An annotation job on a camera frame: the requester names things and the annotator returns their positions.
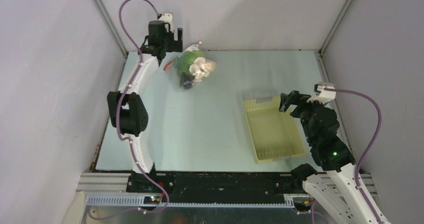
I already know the green bok choy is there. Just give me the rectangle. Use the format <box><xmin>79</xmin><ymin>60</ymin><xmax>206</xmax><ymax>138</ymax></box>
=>
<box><xmin>172</xmin><ymin>51</ymin><xmax>205</xmax><ymax>77</ymax></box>

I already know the cream perforated plastic basket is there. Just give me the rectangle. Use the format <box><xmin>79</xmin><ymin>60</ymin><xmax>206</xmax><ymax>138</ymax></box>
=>
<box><xmin>242</xmin><ymin>89</ymin><xmax>306</xmax><ymax>164</ymax></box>

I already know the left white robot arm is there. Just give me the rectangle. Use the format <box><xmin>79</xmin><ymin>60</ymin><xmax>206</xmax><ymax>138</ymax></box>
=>
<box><xmin>107</xmin><ymin>15</ymin><xmax>183</xmax><ymax>192</ymax></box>

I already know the dark purple grape bunch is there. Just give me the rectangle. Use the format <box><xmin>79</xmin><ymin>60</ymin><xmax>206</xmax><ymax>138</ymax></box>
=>
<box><xmin>179</xmin><ymin>73</ymin><xmax>195</xmax><ymax>90</ymax></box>

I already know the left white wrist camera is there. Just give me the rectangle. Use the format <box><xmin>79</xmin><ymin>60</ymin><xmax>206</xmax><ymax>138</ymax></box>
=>
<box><xmin>157</xmin><ymin>13</ymin><xmax>174</xmax><ymax>33</ymax></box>

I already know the white oyster mushroom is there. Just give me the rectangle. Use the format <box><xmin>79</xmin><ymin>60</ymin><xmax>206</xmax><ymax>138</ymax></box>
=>
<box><xmin>189</xmin><ymin>57</ymin><xmax>217</xmax><ymax>82</ymax></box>

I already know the clear zip top bag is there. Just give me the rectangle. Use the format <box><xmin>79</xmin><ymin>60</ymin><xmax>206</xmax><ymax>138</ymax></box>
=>
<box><xmin>163</xmin><ymin>41</ymin><xmax>217</xmax><ymax>90</ymax></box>

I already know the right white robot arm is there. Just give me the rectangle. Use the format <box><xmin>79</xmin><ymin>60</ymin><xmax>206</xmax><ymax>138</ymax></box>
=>
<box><xmin>279</xmin><ymin>87</ymin><xmax>389</xmax><ymax>223</ymax></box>

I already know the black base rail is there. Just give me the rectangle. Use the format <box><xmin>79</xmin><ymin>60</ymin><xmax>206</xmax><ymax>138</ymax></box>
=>
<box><xmin>126</xmin><ymin>171</ymin><xmax>306</xmax><ymax>204</ymax></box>

